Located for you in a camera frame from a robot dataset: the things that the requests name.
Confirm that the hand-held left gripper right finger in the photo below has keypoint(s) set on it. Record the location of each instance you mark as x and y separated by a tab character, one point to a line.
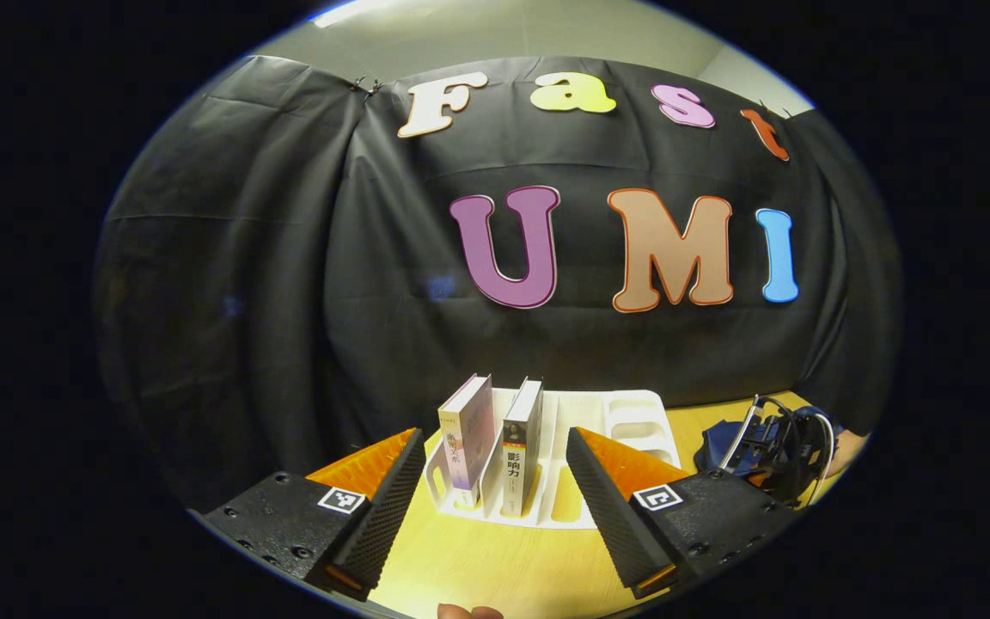
611	516

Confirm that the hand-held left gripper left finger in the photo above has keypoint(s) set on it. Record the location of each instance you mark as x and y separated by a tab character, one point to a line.
388	516

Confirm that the blue schoolbag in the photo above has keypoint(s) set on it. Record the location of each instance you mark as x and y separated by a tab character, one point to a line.
718	447

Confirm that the white bookshelf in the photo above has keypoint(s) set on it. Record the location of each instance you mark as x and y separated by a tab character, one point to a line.
624	413

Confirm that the grey cover book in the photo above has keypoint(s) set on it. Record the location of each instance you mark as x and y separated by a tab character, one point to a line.
521	456

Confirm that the pink cover book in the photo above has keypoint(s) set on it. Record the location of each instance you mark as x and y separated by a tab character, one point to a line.
469	430

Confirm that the black backdrop cloth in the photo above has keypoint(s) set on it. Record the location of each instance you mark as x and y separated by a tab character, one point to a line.
289	301

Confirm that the small black cloth clip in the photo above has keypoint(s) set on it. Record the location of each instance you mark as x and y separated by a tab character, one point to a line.
366	85

